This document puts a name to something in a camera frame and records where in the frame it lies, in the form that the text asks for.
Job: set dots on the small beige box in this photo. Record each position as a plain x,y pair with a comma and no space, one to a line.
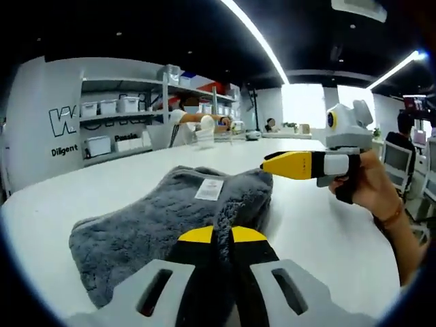
304,128

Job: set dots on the green potted plant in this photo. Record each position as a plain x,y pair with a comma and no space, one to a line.
289,125
376,133

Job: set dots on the red computer monitor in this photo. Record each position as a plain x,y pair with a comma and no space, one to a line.
413,103

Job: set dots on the grey shelf unit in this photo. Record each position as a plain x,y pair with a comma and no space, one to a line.
165,98

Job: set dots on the grey towel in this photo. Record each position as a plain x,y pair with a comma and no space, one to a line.
136,231

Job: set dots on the stack of white bowls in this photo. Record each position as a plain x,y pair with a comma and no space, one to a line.
206,122
206,139

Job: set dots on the ceiling light strip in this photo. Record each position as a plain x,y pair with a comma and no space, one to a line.
395,69
259,37

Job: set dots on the black stand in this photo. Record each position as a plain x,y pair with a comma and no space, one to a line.
252,98

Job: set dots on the row of white storage bins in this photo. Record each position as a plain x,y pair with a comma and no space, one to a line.
89,109

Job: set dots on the person's right hand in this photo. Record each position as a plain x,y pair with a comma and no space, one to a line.
374,187

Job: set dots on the round grey device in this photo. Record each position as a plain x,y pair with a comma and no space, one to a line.
253,135

